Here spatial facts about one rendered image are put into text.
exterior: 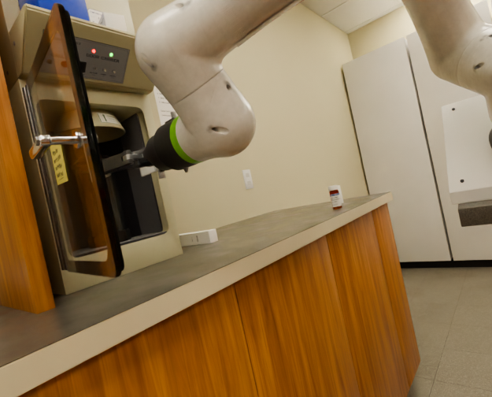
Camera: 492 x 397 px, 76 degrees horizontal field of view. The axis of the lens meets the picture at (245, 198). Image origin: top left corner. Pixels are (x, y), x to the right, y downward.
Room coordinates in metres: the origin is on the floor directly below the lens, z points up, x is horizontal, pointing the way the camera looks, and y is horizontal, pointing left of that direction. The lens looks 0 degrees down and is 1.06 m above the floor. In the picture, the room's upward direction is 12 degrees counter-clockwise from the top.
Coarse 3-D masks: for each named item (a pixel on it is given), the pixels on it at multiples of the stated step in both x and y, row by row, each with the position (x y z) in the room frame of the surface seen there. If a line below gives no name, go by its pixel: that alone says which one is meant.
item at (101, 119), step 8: (96, 112) 0.82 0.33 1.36; (104, 112) 0.84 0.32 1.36; (96, 120) 0.81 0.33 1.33; (104, 120) 0.82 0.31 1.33; (112, 120) 0.85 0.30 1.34; (96, 128) 0.94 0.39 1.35; (104, 128) 0.94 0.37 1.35; (112, 128) 0.94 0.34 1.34; (120, 128) 0.87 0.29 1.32; (104, 136) 0.95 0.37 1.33; (112, 136) 0.95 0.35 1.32; (120, 136) 0.94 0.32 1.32
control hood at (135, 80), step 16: (32, 16) 0.62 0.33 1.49; (48, 16) 0.63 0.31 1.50; (16, 32) 0.65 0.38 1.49; (32, 32) 0.63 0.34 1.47; (80, 32) 0.69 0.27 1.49; (96, 32) 0.71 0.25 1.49; (112, 32) 0.73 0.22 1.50; (128, 32) 0.77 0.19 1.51; (16, 48) 0.66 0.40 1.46; (32, 48) 0.65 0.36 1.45; (128, 48) 0.78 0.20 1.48; (16, 64) 0.67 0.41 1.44; (128, 64) 0.80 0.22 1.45; (96, 80) 0.77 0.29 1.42; (128, 80) 0.83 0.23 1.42; (144, 80) 0.86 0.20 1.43
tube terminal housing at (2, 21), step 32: (0, 0) 0.68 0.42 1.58; (96, 0) 0.84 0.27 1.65; (0, 32) 0.70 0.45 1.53; (96, 96) 0.80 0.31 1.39; (128, 96) 0.87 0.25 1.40; (32, 160) 0.69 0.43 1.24; (32, 192) 0.72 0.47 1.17; (160, 192) 0.93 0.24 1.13; (128, 256) 0.79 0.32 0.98; (160, 256) 0.86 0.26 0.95; (64, 288) 0.68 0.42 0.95
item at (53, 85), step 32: (64, 32) 0.44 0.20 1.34; (32, 64) 0.59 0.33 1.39; (64, 64) 0.46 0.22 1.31; (32, 96) 0.63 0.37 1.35; (64, 96) 0.49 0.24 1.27; (64, 128) 0.51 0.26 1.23; (64, 160) 0.54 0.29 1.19; (96, 160) 0.44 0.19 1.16; (64, 192) 0.58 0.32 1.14; (96, 192) 0.45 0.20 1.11; (64, 224) 0.61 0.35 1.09; (96, 224) 0.47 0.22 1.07; (96, 256) 0.50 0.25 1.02
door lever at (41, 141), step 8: (40, 136) 0.44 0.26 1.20; (48, 136) 0.44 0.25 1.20; (56, 136) 0.45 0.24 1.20; (64, 136) 0.46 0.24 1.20; (72, 136) 0.47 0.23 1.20; (40, 144) 0.44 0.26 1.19; (48, 144) 0.44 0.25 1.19; (56, 144) 0.45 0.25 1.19; (64, 144) 0.46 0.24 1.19; (32, 152) 0.48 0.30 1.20; (40, 152) 0.47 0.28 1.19
